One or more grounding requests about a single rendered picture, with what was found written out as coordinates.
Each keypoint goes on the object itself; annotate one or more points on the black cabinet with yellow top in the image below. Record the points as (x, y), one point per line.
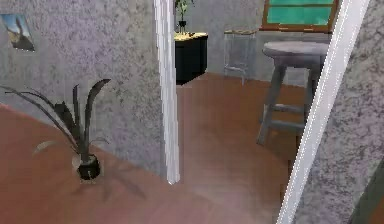
(190, 58)

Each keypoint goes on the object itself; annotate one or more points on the clear stool with tan seat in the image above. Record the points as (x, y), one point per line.
(239, 53)

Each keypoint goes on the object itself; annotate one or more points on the small green potted plant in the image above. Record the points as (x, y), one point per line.
(182, 13)

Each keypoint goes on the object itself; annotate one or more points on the dark leafy potted plant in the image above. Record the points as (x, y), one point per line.
(85, 146)

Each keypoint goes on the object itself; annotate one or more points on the grey wooden stool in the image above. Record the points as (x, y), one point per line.
(293, 56)

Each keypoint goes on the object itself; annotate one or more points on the wooden framed window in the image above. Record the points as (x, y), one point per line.
(300, 15)

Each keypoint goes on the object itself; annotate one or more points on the framed landscape wall picture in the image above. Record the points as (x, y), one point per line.
(18, 31)

